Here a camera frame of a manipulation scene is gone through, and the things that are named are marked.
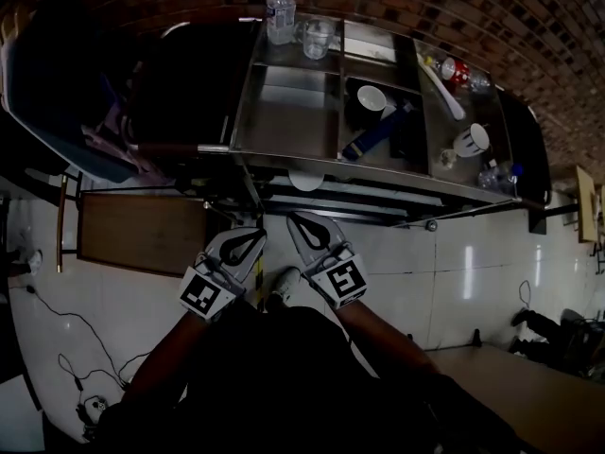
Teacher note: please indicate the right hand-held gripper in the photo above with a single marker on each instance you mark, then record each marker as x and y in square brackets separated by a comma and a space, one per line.
[342, 284]

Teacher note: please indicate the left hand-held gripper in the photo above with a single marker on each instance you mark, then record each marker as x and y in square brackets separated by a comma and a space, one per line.
[203, 296]

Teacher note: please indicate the stainless steel kitchen cart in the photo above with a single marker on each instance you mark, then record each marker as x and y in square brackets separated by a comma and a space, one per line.
[288, 116]

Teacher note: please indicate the person's left forearm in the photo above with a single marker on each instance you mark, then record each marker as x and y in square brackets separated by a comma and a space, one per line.
[160, 362]

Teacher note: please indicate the person's right forearm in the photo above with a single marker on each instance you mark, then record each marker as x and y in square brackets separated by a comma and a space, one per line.
[383, 338]

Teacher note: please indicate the person's right white shoe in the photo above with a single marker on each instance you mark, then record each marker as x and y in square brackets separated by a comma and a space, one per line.
[287, 282]

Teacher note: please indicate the blue cylindrical tube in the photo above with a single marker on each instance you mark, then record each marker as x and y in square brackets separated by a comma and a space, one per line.
[378, 133]

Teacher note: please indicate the person in black clothes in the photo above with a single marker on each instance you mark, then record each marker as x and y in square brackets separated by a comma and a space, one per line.
[293, 386]

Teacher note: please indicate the white round bowl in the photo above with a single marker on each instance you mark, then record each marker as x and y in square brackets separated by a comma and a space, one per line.
[372, 98]

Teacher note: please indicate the small crumpled wrapper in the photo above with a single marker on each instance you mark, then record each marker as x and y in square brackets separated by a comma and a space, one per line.
[447, 157]

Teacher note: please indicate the purple garment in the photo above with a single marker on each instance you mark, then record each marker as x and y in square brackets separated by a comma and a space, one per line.
[113, 149]

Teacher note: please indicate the white striped mug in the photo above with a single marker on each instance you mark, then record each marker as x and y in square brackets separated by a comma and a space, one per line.
[471, 140]

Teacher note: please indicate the clear bottle blue cap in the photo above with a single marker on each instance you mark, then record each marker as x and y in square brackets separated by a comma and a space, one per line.
[498, 178]

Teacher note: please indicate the black metal clothes rack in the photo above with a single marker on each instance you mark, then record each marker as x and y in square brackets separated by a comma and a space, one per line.
[52, 185]

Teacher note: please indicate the white long plastic spoon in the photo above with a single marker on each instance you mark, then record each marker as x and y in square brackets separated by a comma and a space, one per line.
[446, 95]

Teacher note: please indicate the clear glass cup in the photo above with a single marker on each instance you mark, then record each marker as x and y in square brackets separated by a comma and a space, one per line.
[317, 40]

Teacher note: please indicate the clear bottle red label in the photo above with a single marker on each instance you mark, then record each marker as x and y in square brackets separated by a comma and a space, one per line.
[459, 74]

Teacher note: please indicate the clear water bottle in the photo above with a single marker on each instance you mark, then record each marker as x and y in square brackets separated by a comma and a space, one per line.
[281, 17]

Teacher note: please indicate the black metal stand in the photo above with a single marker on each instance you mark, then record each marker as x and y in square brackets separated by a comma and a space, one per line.
[538, 222]

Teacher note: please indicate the brown wooden table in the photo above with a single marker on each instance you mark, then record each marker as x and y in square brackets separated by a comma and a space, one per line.
[529, 395]

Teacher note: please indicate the light wooden desks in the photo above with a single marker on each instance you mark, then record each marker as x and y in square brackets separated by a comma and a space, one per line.
[586, 201]

